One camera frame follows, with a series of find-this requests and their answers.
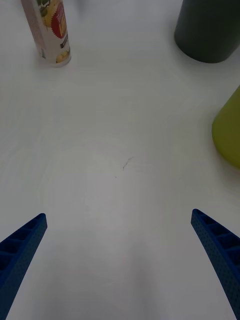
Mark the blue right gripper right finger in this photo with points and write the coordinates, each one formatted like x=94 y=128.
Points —
x=220 y=252

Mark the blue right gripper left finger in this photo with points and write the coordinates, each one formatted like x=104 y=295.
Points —
x=21 y=252

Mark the grey plastic waste bin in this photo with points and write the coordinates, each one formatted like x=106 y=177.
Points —
x=207 y=30

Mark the plastic bottle with printed label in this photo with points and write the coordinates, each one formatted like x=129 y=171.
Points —
x=50 y=37

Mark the yellow-green plastic waste bin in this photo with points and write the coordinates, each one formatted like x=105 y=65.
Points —
x=228 y=135

